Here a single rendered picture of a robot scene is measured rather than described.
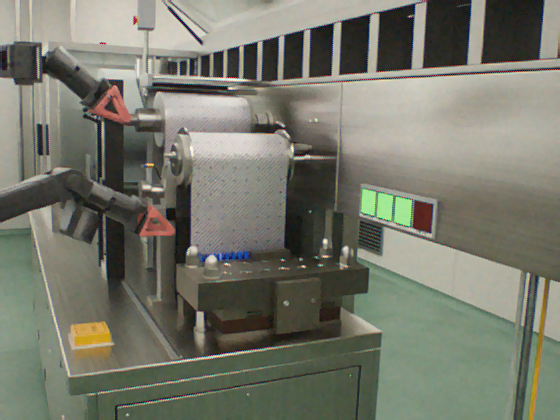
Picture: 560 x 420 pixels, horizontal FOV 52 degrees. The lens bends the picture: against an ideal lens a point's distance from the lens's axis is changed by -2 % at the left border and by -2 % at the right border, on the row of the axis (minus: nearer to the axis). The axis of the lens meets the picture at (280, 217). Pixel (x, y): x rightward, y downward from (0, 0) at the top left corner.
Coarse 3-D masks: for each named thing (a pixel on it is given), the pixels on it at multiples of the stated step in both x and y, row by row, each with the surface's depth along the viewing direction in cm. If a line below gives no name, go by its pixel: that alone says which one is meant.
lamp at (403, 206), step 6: (396, 198) 115; (402, 198) 113; (396, 204) 115; (402, 204) 113; (408, 204) 112; (396, 210) 115; (402, 210) 113; (408, 210) 112; (396, 216) 115; (402, 216) 113; (408, 216) 112; (396, 222) 115; (402, 222) 113; (408, 222) 112
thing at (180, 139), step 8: (176, 136) 136; (184, 136) 133; (184, 144) 131; (184, 152) 131; (288, 152) 141; (184, 160) 131; (288, 160) 141; (184, 168) 131; (176, 176) 138; (184, 176) 132
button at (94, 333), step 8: (72, 328) 117; (80, 328) 117; (88, 328) 117; (96, 328) 117; (104, 328) 118; (72, 336) 116; (80, 336) 113; (88, 336) 114; (96, 336) 115; (104, 336) 115; (80, 344) 114; (88, 344) 114
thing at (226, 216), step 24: (192, 192) 132; (216, 192) 134; (240, 192) 137; (264, 192) 139; (192, 216) 133; (216, 216) 135; (240, 216) 138; (264, 216) 140; (192, 240) 134; (216, 240) 136; (240, 240) 139; (264, 240) 142
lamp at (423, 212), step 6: (420, 204) 108; (426, 204) 107; (414, 210) 110; (420, 210) 108; (426, 210) 107; (414, 216) 110; (420, 216) 108; (426, 216) 107; (414, 222) 110; (420, 222) 108; (426, 222) 107; (420, 228) 109; (426, 228) 107
